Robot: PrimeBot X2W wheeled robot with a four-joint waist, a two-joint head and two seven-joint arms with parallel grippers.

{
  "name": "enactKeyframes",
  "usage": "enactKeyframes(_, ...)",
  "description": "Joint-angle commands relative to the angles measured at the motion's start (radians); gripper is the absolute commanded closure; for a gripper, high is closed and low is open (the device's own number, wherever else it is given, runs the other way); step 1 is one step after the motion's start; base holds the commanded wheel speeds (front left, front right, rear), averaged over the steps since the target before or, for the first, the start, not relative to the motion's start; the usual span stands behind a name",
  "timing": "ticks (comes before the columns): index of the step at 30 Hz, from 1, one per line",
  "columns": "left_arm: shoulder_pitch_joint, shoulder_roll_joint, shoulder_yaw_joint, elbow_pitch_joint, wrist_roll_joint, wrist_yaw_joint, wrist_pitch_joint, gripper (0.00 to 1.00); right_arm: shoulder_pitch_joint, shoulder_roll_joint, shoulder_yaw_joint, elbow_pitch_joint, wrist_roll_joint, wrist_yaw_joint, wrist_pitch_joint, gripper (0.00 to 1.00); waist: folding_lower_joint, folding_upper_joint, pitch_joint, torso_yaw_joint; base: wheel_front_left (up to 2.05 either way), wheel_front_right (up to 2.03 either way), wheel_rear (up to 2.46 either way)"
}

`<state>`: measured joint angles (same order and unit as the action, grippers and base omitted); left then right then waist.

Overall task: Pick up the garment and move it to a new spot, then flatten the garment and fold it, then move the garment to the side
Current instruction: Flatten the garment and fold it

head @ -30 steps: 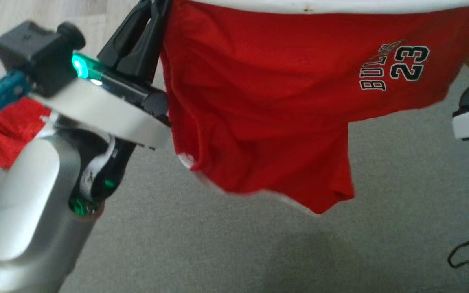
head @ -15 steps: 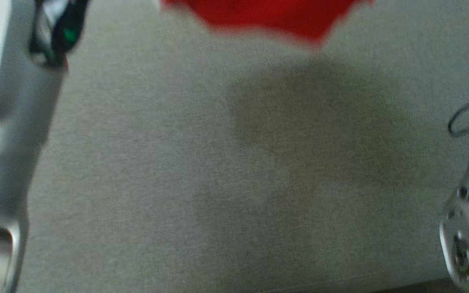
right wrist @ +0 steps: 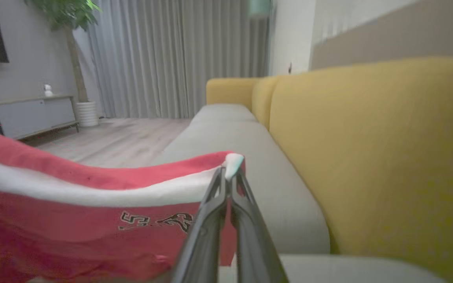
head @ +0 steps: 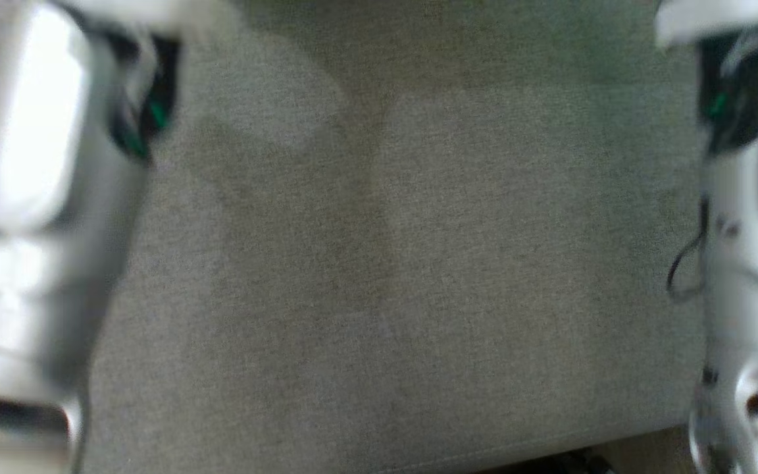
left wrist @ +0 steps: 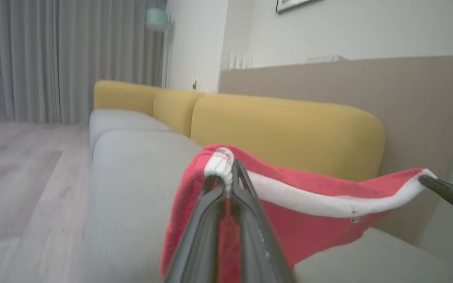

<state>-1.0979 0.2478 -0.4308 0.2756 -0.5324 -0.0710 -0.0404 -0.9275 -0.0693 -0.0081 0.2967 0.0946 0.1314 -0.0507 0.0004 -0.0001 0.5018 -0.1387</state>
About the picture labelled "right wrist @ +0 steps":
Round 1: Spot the long grey sofa seat cushion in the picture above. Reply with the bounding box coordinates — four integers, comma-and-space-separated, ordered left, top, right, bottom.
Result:
150, 120, 331, 255

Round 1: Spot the green potted plant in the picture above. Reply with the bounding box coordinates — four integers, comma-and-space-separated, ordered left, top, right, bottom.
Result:
24, 0, 101, 103

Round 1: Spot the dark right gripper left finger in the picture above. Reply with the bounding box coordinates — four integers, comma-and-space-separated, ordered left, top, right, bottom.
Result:
170, 167, 232, 283

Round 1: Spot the grey pleated curtain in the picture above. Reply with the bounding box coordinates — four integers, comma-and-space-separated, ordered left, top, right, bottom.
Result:
87, 0, 271, 119

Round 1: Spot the short grey sofa seat cushion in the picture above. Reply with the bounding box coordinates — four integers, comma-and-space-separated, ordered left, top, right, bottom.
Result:
190, 103, 258, 124

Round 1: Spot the yellow sofa armrest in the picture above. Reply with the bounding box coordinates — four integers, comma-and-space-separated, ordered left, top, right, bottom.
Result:
206, 77, 261, 112

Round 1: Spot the grey low TV cabinet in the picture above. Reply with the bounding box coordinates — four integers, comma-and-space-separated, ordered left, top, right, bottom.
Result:
0, 94, 81, 141

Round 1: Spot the pale green hanging lamp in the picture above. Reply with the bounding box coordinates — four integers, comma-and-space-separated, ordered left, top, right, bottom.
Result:
248, 0, 272, 18

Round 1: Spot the white ribbed plant pot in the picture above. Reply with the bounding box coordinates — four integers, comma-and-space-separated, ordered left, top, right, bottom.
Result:
75, 101, 99, 127

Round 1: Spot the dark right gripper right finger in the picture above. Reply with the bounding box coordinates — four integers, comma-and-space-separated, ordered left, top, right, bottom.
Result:
228, 169, 290, 283

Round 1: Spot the red white sports shirt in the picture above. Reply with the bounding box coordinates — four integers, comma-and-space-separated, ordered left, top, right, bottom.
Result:
0, 129, 247, 283

